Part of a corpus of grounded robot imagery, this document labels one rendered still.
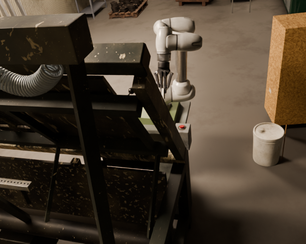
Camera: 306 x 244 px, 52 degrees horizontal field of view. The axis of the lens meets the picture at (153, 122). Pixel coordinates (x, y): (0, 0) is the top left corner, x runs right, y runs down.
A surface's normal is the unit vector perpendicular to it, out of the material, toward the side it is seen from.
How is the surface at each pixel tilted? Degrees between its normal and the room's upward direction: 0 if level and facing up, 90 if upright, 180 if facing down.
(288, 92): 90
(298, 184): 0
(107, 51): 32
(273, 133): 0
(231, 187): 0
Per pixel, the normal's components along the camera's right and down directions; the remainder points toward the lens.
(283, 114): -0.02, 0.58
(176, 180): -0.12, -0.81
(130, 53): -0.23, -0.38
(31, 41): -0.25, 0.58
